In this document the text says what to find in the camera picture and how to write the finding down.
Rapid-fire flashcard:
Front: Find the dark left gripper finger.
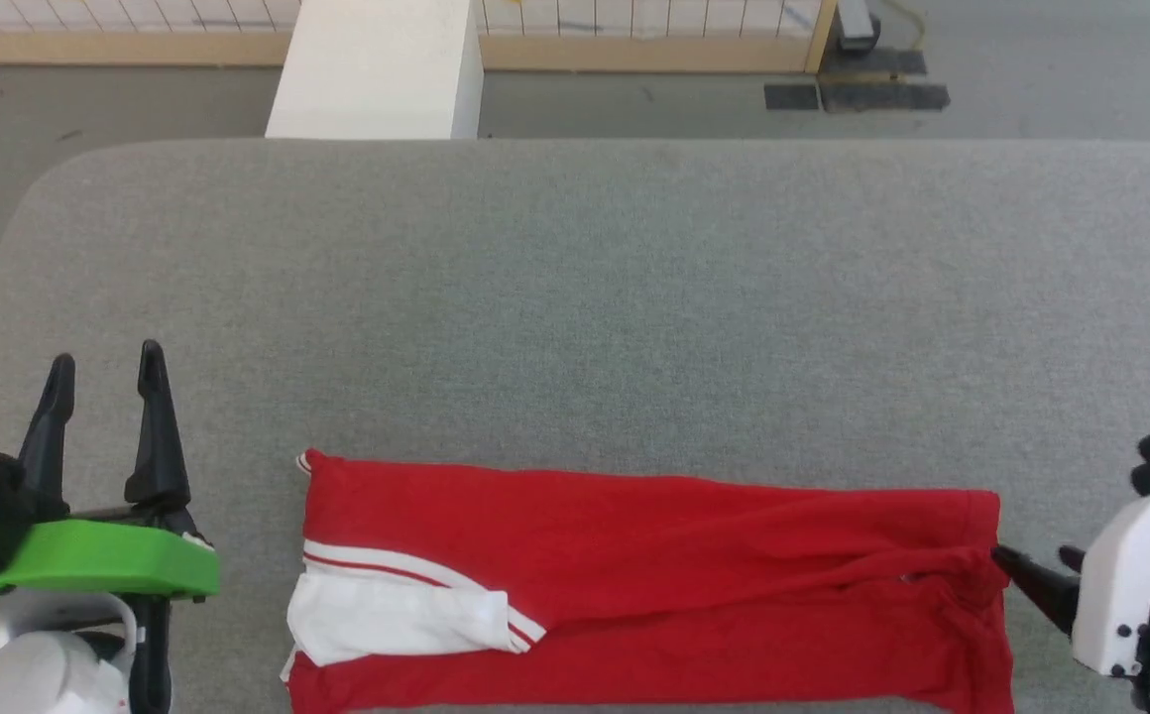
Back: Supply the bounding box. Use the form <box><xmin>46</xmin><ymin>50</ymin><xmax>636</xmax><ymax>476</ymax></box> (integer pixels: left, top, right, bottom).
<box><xmin>123</xmin><ymin>339</ymin><xmax>192</xmax><ymax>515</ymax></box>
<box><xmin>17</xmin><ymin>353</ymin><xmax>77</xmax><ymax>509</ymax></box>

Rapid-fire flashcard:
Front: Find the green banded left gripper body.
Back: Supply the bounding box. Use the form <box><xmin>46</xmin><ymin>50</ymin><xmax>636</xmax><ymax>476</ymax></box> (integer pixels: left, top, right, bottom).
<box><xmin>0</xmin><ymin>501</ymin><xmax>222</xmax><ymax>714</ymax></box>

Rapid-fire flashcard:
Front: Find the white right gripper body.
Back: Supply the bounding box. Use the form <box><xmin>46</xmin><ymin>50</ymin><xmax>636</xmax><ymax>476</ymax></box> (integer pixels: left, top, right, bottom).
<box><xmin>1071</xmin><ymin>484</ymin><xmax>1150</xmax><ymax>682</ymax></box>

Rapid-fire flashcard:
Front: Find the red and white garment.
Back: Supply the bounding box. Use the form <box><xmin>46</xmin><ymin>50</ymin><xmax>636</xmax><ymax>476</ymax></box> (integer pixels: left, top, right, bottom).
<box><xmin>280</xmin><ymin>447</ymin><xmax>1018</xmax><ymax>714</ymax></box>

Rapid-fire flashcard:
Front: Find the white square pillar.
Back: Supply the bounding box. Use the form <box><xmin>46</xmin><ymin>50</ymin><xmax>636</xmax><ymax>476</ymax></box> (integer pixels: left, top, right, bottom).
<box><xmin>265</xmin><ymin>0</ymin><xmax>485</xmax><ymax>140</ymax></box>

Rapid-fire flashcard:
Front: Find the long dark floor mat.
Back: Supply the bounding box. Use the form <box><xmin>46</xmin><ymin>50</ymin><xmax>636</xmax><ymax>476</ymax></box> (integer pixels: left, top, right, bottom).
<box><xmin>818</xmin><ymin>79</ymin><xmax>952</xmax><ymax>114</ymax></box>

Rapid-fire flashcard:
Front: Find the dark floor mat under device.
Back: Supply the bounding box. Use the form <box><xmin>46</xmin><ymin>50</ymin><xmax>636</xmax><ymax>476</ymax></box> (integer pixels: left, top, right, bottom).
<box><xmin>819</xmin><ymin>47</ymin><xmax>929</xmax><ymax>79</ymax></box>

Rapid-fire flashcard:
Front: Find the small dark floor mat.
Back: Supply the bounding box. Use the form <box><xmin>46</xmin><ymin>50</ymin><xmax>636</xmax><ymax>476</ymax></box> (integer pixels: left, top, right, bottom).
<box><xmin>763</xmin><ymin>83</ymin><xmax>822</xmax><ymax>111</ymax></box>

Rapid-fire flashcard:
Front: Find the grey floor device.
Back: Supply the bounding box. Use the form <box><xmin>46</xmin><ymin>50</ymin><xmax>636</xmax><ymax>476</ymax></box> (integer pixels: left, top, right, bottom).
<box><xmin>835</xmin><ymin>0</ymin><xmax>882</xmax><ymax>54</ymax></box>

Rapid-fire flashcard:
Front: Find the yellow floor cable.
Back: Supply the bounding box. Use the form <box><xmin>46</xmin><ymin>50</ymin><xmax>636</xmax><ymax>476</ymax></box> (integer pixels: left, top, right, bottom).
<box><xmin>882</xmin><ymin>0</ymin><xmax>929</xmax><ymax>51</ymax></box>

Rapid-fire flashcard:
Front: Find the wooden fence with wire grid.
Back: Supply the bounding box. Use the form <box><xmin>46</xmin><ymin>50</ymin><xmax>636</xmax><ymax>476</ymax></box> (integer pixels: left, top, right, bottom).
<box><xmin>0</xmin><ymin>0</ymin><xmax>840</xmax><ymax>76</ymax></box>

